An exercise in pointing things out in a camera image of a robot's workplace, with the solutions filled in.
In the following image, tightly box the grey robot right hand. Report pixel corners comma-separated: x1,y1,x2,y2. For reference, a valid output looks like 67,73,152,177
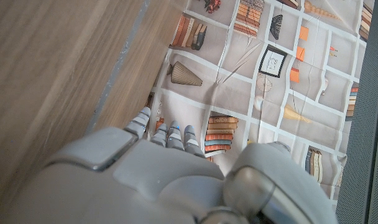
2,106,339,224

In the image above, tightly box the printed bookshelf backdrop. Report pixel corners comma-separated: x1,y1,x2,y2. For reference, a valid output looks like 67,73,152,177
145,0,376,208

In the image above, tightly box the dark grey mesh panel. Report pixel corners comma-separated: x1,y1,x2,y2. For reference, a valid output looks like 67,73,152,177
334,0,378,224

